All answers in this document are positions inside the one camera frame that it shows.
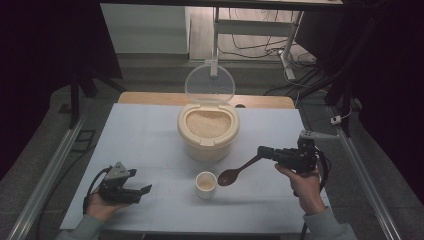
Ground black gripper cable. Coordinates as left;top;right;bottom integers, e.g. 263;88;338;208
82;166;113;215
313;148;333;198

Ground white cup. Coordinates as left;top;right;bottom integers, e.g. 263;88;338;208
195;171;218;201

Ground black floor cables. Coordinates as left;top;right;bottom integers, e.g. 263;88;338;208
218;8;319;98

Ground person's right hand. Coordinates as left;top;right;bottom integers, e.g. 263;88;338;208
274;163;327;216

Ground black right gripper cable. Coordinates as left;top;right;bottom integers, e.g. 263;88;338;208
313;148;333;198

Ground clear container lid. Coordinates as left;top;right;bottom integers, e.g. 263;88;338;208
184;63;236;104

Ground beige rice container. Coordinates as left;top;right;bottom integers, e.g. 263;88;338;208
176;102;241;163

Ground white desk frame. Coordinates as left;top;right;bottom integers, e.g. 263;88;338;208
209;6;305;81

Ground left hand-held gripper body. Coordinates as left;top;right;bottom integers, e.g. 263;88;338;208
98;161;141;205

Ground brown wooden spoon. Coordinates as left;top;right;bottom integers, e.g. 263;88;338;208
217;154;264;187

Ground black metal stand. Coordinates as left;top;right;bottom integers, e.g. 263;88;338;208
67;71;128;130

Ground aluminium rail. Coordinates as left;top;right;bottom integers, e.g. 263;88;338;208
328;106;403;240
6;113;86;240

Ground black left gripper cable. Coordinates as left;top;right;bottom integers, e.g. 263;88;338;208
82;166;113;215

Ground uncooked rice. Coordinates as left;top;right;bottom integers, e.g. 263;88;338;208
185;110;232;139
198;179;215;191

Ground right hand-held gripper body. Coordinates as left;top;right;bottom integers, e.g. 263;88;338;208
273;129;340;175

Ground wooden table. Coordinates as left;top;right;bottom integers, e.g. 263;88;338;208
118;91;296;110

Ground person's left hand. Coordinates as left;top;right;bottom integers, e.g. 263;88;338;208
85;192;130;223

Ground black curtain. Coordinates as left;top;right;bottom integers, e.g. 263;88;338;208
319;0;424;204
0;0;123;181

